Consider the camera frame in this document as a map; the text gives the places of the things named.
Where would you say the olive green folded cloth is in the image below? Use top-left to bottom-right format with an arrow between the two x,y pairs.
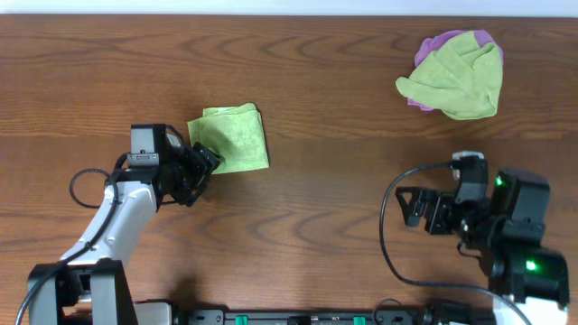
395,32 -> 504,122

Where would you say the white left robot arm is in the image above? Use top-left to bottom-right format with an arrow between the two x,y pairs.
15,124 -> 224,324

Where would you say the purple cloth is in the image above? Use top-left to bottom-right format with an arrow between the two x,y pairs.
407,30 -> 499,112

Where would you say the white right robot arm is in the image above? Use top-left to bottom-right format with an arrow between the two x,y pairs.
390,169 -> 570,324

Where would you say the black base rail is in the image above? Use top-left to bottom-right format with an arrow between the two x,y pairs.
130,300 -> 498,325

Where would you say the light green microfiber cloth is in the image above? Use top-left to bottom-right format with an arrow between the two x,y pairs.
187,103 -> 269,174

